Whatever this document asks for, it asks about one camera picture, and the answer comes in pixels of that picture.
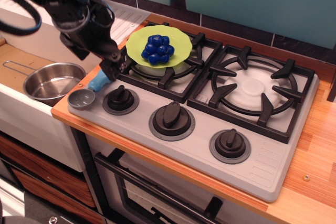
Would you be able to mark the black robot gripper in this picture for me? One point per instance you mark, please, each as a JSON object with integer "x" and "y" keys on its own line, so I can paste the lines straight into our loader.
{"x": 92, "y": 35}

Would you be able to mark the blue grey toy spoon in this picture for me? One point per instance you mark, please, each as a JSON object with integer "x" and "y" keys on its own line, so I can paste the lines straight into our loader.
{"x": 83, "y": 99}

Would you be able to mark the blue toy blueberry cluster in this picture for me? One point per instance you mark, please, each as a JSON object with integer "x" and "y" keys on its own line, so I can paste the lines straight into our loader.
{"x": 158, "y": 50}

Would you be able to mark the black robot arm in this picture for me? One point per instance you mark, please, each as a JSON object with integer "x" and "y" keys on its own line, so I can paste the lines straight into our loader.
{"x": 60, "y": 11}

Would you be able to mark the stainless steel pot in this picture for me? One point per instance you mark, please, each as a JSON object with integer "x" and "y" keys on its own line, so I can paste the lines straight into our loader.
{"x": 50, "y": 83}

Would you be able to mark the lime green plastic plate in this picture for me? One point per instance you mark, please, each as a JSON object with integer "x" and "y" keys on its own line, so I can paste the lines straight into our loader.
{"x": 178, "y": 39}

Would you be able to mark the white toy sink unit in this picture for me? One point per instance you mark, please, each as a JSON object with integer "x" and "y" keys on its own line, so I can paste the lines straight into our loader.
{"x": 28, "y": 120}

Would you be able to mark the black left stove knob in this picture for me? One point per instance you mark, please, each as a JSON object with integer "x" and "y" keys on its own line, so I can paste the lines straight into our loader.
{"x": 121, "y": 101}

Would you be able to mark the black stove knob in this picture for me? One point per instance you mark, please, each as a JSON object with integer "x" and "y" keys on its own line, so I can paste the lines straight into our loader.
{"x": 121, "y": 101}
{"x": 230, "y": 147}
{"x": 172, "y": 122}

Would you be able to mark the black left burner grate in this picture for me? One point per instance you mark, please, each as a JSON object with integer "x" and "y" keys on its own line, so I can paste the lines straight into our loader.
{"x": 174, "y": 83}

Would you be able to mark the black burner grate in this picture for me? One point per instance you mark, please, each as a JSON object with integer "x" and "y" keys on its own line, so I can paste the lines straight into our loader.
{"x": 174, "y": 83}
{"x": 265, "y": 95}

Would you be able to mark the black middle stove knob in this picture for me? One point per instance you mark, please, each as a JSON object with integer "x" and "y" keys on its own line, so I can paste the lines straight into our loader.
{"x": 172, "y": 122}

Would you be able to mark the grey toy stove top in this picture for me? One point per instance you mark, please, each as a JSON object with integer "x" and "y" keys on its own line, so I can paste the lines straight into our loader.
{"x": 261, "y": 174}

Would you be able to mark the wooden drawer front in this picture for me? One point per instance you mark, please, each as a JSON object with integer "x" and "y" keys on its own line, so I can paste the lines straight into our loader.
{"x": 49, "y": 180}

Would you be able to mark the black right stove knob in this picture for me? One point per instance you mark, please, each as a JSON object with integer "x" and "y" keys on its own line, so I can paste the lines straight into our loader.
{"x": 230, "y": 147}

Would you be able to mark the black right burner grate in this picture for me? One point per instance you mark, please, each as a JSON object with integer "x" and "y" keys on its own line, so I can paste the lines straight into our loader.
{"x": 265, "y": 95}

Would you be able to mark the oven door with handle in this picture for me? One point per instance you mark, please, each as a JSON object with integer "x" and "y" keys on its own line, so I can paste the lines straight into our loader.
{"x": 153, "y": 196}

